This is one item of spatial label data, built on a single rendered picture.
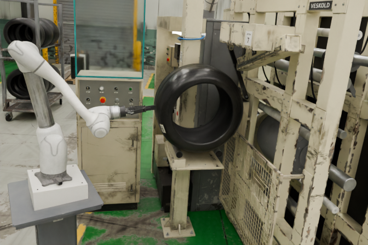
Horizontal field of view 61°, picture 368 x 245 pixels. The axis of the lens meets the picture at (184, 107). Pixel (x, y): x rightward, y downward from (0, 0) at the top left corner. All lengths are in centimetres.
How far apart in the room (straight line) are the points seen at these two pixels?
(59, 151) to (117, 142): 88
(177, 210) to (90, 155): 89
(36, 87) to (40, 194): 65
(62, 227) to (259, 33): 169
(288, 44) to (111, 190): 204
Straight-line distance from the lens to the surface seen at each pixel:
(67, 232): 229
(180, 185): 267
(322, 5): 186
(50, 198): 208
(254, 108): 253
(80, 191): 210
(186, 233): 290
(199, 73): 200
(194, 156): 235
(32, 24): 545
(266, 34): 183
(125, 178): 298
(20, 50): 195
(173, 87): 198
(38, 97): 216
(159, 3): 1121
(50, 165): 207
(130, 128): 278
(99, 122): 190
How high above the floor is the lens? 177
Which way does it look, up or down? 16 degrees down
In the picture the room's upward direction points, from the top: 4 degrees clockwise
